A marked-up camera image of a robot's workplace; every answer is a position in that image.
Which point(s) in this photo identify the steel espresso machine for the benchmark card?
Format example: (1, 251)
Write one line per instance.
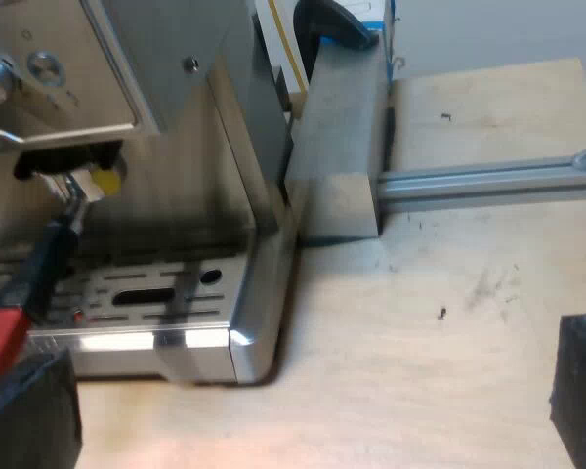
(185, 161)

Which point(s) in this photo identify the metal block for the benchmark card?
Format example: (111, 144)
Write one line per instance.
(342, 146)

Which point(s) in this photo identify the black tripod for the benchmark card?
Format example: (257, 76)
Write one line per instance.
(322, 22)

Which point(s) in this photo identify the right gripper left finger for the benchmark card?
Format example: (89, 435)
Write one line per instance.
(24, 420)

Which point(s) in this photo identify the aluminium rail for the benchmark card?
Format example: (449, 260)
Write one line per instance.
(493, 183)

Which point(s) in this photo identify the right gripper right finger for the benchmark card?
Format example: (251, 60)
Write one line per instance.
(583, 391)

